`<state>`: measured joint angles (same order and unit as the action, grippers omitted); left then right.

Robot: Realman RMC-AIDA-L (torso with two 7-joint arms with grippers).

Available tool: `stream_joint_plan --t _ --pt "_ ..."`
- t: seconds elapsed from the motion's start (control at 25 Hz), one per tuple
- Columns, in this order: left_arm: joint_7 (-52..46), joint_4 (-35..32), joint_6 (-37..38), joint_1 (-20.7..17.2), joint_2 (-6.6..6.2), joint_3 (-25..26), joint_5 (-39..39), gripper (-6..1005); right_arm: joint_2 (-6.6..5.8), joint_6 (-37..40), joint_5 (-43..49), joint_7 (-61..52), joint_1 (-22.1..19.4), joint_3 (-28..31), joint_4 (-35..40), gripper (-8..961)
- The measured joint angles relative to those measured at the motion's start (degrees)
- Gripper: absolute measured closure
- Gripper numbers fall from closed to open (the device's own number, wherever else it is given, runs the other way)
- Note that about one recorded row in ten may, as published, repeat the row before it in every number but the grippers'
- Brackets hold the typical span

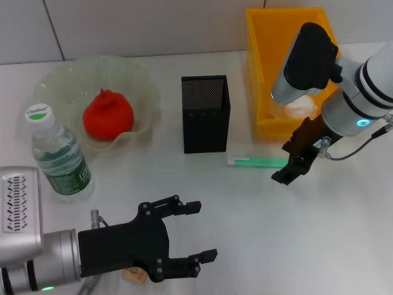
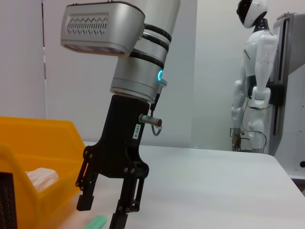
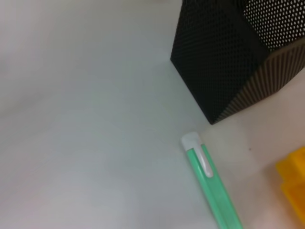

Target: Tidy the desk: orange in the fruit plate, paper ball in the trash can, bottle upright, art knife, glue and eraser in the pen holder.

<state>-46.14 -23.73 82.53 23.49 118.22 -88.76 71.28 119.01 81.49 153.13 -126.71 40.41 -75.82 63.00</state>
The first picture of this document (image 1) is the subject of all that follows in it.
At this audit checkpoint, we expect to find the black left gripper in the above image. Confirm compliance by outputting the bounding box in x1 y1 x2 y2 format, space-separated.
77 194 219 283

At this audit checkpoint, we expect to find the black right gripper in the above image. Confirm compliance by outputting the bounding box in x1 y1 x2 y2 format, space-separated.
271 114 341 186

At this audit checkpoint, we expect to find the mint green utility knife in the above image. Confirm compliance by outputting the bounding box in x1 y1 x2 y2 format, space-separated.
227 154 289 169

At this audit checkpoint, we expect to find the white paper ball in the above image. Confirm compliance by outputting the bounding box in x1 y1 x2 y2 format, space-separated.
269 94 319 120

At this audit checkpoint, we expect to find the clear green-label water bottle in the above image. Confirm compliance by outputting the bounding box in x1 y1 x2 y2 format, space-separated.
25 104 95 203

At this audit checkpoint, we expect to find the beige eraser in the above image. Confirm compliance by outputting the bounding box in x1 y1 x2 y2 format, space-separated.
122 266 150 283

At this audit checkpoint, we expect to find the black mesh pen holder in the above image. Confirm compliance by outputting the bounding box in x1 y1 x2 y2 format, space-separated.
181 74 231 154

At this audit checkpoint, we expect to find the pale green glass fruit plate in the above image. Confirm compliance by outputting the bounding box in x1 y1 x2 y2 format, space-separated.
32 54 162 152

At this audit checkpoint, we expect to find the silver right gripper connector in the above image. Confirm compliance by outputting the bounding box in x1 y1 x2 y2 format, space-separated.
317 137 333 160

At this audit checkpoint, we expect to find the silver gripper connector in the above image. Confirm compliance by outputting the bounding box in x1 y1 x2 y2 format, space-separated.
317 137 333 160
89 208 111 230

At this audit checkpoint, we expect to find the yellow plastic bin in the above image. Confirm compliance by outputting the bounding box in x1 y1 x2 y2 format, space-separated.
245 7 339 136

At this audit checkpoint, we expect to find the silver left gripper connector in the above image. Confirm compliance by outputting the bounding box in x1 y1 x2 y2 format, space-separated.
89 208 111 230

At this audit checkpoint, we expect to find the dark right gripper cable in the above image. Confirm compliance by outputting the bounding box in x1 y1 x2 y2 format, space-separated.
326 112 393 162

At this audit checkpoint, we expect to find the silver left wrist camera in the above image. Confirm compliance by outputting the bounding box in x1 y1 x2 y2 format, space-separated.
0 165 44 267

